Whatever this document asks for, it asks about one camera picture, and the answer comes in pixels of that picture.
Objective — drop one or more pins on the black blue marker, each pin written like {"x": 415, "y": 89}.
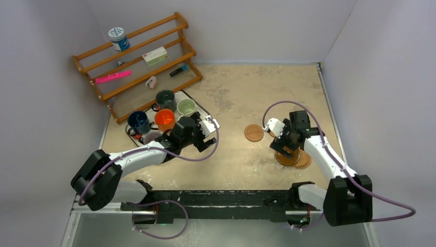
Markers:
{"x": 178, "y": 70}

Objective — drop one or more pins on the white strawberry metal tray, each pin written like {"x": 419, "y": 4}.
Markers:
{"x": 141, "y": 139}

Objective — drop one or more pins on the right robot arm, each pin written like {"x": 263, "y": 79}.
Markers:
{"x": 343, "y": 202}

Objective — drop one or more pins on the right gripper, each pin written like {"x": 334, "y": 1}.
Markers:
{"x": 278, "y": 143}

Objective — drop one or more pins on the wooden tiered shelf rack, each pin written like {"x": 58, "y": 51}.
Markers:
{"x": 188, "y": 52}

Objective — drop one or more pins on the white green small box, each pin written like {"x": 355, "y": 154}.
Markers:
{"x": 155, "y": 56}

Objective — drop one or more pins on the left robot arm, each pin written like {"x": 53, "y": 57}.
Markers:
{"x": 97, "y": 181}

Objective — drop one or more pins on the dark green mug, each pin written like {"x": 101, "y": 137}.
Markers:
{"x": 164, "y": 99}

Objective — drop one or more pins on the dark blue mug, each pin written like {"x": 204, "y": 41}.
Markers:
{"x": 139, "y": 122}

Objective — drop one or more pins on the light green mug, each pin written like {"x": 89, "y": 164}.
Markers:
{"x": 186, "y": 107}

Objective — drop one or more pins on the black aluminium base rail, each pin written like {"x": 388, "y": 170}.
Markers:
{"x": 273, "y": 205}

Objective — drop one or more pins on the orange mug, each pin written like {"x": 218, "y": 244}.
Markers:
{"x": 163, "y": 120}

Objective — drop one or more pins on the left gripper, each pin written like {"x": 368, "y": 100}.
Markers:
{"x": 200, "y": 144}

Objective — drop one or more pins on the pink highlighter marker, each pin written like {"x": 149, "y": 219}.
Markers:
{"x": 112, "y": 77}

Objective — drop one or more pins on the small white pink object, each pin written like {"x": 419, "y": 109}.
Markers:
{"x": 151, "y": 82}

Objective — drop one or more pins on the plain round wooden coaster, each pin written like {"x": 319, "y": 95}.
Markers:
{"x": 253, "y": 133}

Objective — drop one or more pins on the woven rattan round coaster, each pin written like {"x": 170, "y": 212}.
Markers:
{"x": 304, "y": 160}

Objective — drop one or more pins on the dark grooved wooden coaster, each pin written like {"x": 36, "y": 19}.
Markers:
{"x": 286, "y": 161}

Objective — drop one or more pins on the lilac purple mug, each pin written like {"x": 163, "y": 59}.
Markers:
{"x": 151, "y": 136}

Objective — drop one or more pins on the blue white lidded jar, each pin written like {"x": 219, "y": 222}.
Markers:
{"x": 118, "y": 39}

